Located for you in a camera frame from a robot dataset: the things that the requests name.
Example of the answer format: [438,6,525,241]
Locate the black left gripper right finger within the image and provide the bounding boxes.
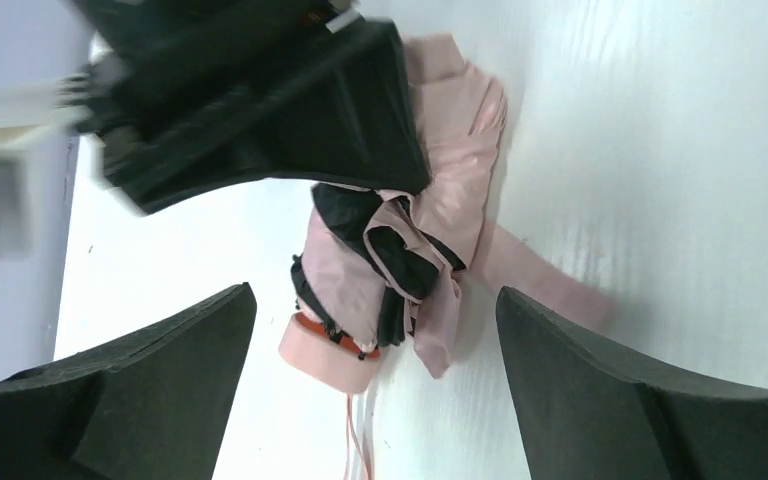
[496,287,768,480]

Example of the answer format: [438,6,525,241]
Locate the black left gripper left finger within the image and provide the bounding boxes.
[0,284,257,480]

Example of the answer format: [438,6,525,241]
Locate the pink and black umbrella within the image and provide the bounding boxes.
[277,34,617,480]

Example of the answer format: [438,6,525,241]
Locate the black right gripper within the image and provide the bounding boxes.
[74,1,430,214]

